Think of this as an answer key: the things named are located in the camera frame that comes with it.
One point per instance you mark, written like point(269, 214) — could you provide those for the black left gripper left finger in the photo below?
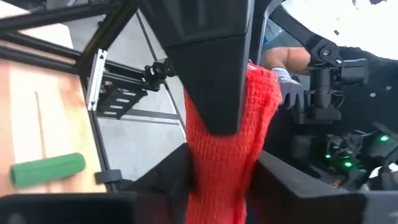
point(93, 208)

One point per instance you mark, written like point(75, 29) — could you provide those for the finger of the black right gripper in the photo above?
point(261, 18)
point(211, 77)

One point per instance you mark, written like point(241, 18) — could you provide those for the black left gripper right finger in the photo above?
point(311, 202)

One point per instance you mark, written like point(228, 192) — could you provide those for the green bandage roll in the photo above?
point(46, 170)

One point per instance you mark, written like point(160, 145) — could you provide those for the red elastic bandage roll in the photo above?
point(224, 165)

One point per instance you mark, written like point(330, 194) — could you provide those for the person's forearm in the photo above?
point(286, 59)

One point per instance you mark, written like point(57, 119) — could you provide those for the person's hand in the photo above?
point(290, 88)

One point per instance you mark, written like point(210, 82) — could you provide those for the silver aluminium bracket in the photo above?
point(96, 77)

